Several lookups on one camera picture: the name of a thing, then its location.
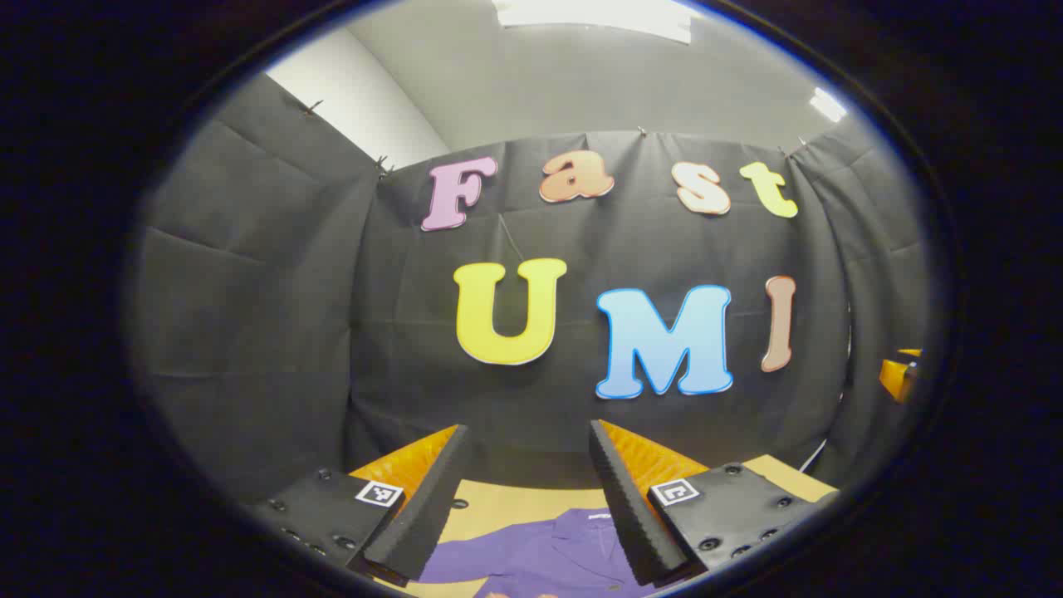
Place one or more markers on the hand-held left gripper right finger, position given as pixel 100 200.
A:
pixel 627 515

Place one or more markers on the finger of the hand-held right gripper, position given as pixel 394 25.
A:
pixel 898 375

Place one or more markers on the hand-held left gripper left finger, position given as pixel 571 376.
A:
pixel 432 507

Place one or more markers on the purple jacket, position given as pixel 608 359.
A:
pixel 548 556

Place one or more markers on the black backdrop cloth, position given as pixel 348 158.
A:
pixel 274 332

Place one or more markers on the small ceiling light panel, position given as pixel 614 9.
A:
pixel 828 105

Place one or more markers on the large ceiling light panel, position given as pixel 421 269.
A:
pixel 598 15

